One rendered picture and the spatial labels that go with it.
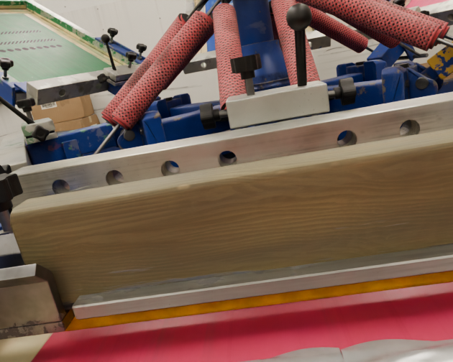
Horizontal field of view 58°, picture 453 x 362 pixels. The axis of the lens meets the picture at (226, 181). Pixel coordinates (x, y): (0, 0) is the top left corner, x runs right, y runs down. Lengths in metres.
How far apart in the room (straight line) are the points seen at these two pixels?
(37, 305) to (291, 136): 0.30
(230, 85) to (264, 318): 0.48
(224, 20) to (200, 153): 0.44
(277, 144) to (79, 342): 0.28
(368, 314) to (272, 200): 0.10
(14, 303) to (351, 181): 0.22
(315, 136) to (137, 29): 4.11
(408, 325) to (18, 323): 0.25
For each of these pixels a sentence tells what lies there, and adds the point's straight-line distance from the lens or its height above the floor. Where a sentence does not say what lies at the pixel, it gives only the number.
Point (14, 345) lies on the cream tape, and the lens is 0.36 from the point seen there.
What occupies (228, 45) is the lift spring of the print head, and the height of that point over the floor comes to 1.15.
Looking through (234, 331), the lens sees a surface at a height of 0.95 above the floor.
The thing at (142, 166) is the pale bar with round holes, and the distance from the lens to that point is 0.49.
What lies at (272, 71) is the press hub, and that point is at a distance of 1.01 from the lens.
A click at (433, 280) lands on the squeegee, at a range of 0.30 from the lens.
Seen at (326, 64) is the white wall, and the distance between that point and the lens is 4.44.
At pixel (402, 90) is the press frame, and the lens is 0.90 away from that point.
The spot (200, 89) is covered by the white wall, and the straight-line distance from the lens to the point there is 4.41.
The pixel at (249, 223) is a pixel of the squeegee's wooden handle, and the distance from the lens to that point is 0.25.
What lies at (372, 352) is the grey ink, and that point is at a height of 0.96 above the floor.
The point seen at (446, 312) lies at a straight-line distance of 0.29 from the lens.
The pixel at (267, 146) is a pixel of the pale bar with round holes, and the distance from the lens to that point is 0.47.
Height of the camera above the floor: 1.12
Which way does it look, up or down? 16 degrees down
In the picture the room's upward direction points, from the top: 11 degrees counter-clockwise
